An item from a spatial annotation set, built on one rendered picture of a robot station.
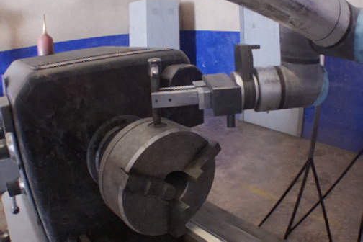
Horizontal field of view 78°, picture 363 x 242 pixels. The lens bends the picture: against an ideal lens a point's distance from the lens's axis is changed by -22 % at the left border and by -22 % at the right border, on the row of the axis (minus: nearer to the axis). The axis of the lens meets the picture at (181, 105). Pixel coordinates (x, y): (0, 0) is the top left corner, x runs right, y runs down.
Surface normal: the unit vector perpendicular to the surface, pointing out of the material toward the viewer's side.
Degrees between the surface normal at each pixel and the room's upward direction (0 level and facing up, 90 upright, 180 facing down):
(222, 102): 90
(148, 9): 90
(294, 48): 93
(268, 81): 60
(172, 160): 90
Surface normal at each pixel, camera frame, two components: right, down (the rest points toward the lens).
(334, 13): 0.29, 0.33
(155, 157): 0.65, 0.19
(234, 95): 0.06, 0.28
